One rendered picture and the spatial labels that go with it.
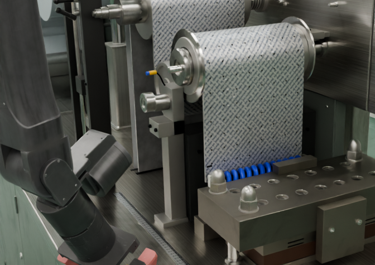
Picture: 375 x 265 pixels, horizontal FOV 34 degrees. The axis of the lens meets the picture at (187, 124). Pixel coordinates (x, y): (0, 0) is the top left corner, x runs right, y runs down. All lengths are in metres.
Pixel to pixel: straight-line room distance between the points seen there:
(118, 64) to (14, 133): 1.25
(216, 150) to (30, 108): 0.63
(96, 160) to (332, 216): 0.54
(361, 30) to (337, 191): 0.33
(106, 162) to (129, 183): 0.80
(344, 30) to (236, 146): 0.33
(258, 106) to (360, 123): 0.44
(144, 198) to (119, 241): 0.67
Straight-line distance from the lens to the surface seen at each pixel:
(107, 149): 0.78
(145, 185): 1.55
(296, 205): 1.14
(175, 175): 1.31
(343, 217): 1.19
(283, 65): 1.28
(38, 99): 0.69
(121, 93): 1.95
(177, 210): 1.35
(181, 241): 1.29
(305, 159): 1.30
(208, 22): 1.44
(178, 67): 1.20
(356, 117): 1.62
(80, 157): 0.76
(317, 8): 1.41
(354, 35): 1.32
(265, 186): 1.21
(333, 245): 1.20
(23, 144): 0.69
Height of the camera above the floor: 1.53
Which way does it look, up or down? 18 degrees down
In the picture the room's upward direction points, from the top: 2 degrees counter-clockwise
